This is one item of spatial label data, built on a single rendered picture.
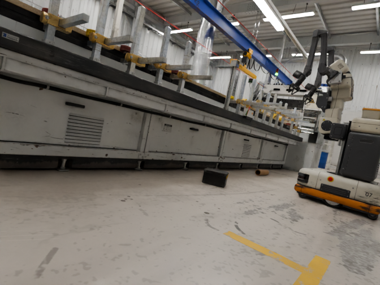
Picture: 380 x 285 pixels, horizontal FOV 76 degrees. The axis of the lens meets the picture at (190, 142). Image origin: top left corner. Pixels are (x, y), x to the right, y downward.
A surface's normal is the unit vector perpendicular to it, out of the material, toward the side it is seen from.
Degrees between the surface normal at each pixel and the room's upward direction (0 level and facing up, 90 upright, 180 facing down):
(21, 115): 90
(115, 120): 90
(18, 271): 0
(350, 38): 90
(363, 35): 90
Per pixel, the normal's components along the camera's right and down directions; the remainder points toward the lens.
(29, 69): 0.76, 0.18
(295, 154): -0.62, -0.08
